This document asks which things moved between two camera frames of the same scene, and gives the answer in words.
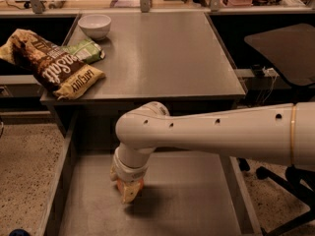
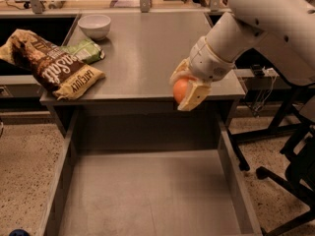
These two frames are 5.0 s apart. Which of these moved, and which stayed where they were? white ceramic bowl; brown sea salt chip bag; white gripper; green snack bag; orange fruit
Moved: orange fruit; white gripper
Stayed: white ceramic bowl; brown sea salt chip bag; green snack bag
